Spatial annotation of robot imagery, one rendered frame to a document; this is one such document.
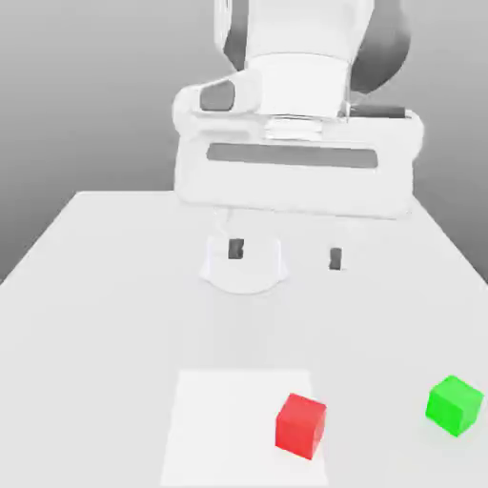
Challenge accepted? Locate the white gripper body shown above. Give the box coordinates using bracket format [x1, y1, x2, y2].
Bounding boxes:
[173, 109, 425, 221]

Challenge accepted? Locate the small red cube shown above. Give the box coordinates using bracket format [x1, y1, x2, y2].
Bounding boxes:
[274, 392, 328, 461]

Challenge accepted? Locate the small green cube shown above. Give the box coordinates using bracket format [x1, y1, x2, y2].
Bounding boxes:
[424, 374, 486, 438]

